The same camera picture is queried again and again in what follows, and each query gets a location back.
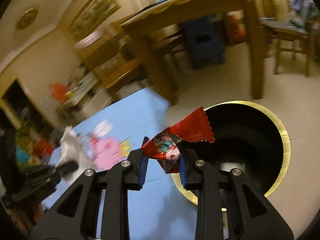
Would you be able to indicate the orange plastic bag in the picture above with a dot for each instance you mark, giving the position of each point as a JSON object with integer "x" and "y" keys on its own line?
{"x": 58, "y": 92}

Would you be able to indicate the blue cartoon pig tablecloth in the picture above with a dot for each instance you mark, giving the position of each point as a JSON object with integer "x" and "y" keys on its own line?
{"x": 158, "y": 210}

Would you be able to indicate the black gold-rimmed trash bin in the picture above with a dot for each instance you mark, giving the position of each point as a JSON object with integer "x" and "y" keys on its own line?
{"x": 247, "y": 136}

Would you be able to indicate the round ceiling lamp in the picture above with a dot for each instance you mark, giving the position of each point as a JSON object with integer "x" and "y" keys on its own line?
{"x": 27, "y": 18}

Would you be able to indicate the white tissue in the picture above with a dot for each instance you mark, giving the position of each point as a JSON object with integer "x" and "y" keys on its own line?
{"x": 74, "y": 159}

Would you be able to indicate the wooden chair with clothes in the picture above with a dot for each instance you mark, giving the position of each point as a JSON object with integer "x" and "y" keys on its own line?
{"x": 290, "y": 38}

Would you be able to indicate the blue plastic stool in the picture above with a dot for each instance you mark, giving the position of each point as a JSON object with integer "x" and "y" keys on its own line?
{"x": 201, "y": 41}

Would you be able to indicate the white low tv cabinet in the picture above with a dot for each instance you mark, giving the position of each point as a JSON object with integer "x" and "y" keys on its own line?
{"x": 86, "y": 100}

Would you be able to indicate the wooden dining table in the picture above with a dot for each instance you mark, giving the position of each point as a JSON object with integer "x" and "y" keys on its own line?
{"x": 170, "y": 12}

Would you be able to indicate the red snack wrapper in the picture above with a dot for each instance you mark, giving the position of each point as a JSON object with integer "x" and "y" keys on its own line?
{"x": 163, "y": 147}

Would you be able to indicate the horse landscape framed painting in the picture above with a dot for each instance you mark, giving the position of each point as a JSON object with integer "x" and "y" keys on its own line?
{"x": 91, "y": 15}

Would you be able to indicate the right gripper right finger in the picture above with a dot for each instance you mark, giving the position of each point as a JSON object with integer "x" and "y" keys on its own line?
{"x": 249, "y": 214}

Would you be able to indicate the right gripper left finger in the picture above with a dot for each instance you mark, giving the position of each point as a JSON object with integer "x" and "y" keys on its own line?
{"x": 95, "y": 206}

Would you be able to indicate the pile of clothes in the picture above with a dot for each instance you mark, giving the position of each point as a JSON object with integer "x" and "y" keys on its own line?
{"x": 302, "y": 11}

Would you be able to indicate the wooden chair near cabinet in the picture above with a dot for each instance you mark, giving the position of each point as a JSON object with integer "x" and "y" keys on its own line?
{"x": 112, "y": 64}

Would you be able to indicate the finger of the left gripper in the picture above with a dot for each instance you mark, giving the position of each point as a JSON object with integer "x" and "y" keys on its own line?
{"x": 36, "y": 183}

